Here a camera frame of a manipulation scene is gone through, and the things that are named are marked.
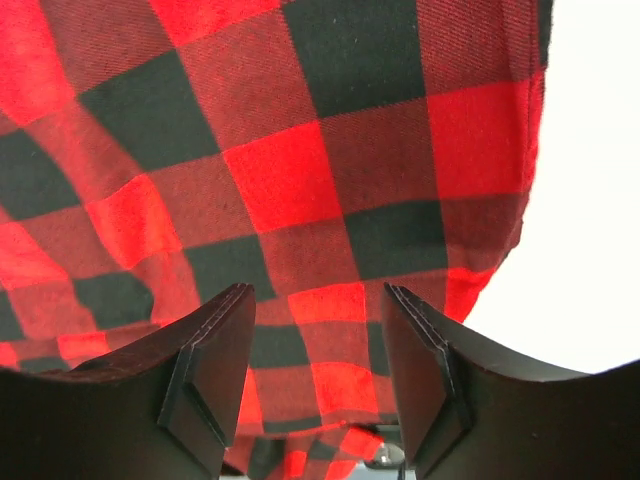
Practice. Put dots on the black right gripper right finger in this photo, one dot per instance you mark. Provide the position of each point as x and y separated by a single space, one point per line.
471 408

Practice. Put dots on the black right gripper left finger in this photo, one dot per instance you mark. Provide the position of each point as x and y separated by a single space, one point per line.
163 407

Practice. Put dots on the red black plaid shirt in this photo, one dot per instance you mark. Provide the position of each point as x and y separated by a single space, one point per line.
155 152

